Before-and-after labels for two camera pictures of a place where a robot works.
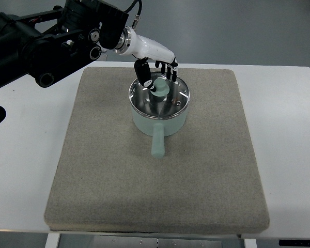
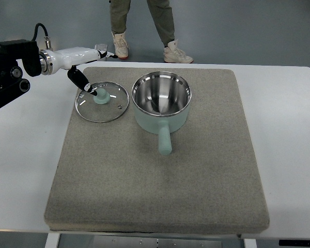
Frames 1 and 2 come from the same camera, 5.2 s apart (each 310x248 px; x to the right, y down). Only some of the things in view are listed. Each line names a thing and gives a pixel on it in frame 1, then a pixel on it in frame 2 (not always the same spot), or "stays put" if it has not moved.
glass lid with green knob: (171, 98) → (110, 104)
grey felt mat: (105, 179) stays put
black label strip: (299, 243) stays put
